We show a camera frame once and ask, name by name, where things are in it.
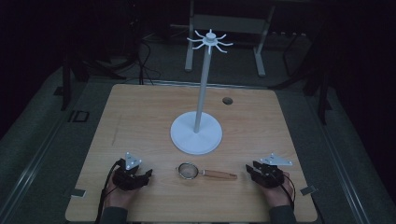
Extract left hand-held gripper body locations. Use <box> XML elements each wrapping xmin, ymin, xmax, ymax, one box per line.
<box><xmin>111</xmin><ymin>151</ymin><xmax>148</xmax><ymax>192</ymax></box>

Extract black metal stand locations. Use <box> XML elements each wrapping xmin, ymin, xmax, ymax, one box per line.
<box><xmin>60</xmin><ymin>54</ymin><xmax>125</xmax><ymax>112</ymax></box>
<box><xmin>270</xmin><ymin>18</ymin><xmax>332</xmax><ymax>126</ymax></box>

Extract grey tape strip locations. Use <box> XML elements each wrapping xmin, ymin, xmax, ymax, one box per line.
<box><xmin>300</xmin><ymin>185</ymin><xmax>318</xmax><ymax>197</ymax></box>
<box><xmin>70</xmin><ymin>188</ymin><xmax>88</xmax><ymax>199</ymax></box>

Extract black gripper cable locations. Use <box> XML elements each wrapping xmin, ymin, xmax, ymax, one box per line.
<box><xmin>279</xmin><ymin>173</ymin><xmax>297</xmax><ymax>213</ymax></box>
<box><xmin>93</xmin><ymin>158</ymin><xmax>126</xmax><ymax>224</ymax></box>

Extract person's left hand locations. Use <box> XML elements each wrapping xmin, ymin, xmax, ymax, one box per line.
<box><xmin>104</xmin><ymin>177</ymin><xmax>140</xmax><ymax>210</ymax></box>

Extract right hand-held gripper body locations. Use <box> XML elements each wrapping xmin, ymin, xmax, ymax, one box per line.
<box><xmin>252</xmin><ymin>152</ymin><xmax>294</xmax><ymax>189</ymax></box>

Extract black floor cables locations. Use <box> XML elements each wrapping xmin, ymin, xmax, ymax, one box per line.
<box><xmin>132</xmin><ymin>18</ymin><xmax>163</xmax><ymax>86</ymax></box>

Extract person's right hand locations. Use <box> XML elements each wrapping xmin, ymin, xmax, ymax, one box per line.
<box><xmin>261</xmin><ymin>179</ymin><xmax>295</xmax><ymax>208</ymax></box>

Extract grey metal table frame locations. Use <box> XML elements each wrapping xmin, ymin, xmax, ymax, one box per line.
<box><xmin>184</xmin><ymin>0</ymin><xmax>276</xmax><ymax>78</ymax></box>

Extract white hook stand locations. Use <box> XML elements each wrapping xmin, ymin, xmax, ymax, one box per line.
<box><xmin>169</xmin><ymin>28</ymin><xmax>234</xmax><ymax>156</ymax></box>

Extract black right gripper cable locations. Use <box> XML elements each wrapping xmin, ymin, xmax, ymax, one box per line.
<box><xmin>279</xmin><ymin>173</ymin><xmax>297</xmax><ymax>213</ymax></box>

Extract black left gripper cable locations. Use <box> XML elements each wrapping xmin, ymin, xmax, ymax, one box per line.
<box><xmin>93</xmin><ymin>158</ymin><xmax>126</xmax><ymax>224</ymax></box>

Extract strainer with wooden handle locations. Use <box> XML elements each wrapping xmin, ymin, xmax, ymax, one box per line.
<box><xmin>176</xmin><ymin>161</ymin><xmax>238</xmax><ymax>181</ymax></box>

